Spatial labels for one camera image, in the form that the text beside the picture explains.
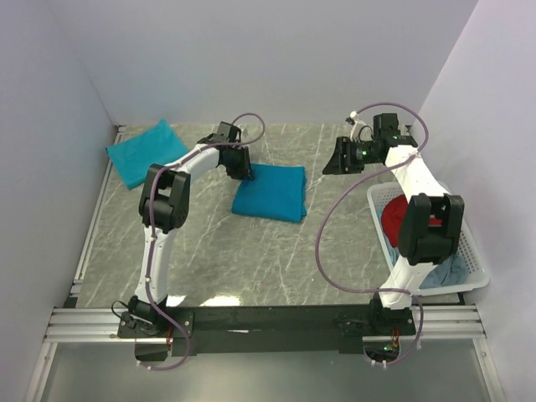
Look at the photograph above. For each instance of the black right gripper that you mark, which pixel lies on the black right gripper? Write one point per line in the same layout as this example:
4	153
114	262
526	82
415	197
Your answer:
337	164

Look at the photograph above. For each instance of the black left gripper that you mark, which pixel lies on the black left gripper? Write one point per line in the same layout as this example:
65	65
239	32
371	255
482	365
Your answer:
244	172

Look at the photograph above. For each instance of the blue polo t-shirt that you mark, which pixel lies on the blue polo t-shirt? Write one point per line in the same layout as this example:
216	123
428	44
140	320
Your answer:
276	192

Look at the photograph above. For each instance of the red t-shirt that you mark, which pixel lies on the red t-shirt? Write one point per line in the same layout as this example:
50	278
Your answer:
392	217

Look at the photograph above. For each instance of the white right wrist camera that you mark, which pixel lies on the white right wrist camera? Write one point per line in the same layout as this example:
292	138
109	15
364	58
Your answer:
358	126

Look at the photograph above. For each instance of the aluminium rail frame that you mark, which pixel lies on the aluminium rail frame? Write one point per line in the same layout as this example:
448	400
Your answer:
73	326

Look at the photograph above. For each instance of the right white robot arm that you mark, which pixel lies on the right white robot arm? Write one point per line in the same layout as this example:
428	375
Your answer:
431	228

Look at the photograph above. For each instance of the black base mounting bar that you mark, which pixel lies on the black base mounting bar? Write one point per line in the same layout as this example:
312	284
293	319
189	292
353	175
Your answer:
257	329

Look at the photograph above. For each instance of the white plastic laundry basket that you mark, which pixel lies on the white plastic laundry basket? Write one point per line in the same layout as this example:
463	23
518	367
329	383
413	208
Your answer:
379	195

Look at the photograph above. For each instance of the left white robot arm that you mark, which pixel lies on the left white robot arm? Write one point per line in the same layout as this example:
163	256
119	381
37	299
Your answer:
164	207

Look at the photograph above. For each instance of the folded teal t-shirt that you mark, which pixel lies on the folded teal t-shirt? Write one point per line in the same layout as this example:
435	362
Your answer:
132	158

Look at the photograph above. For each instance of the light blue t-shirt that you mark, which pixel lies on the light blue t-shirt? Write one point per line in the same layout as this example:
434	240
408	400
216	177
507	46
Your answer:
450	272

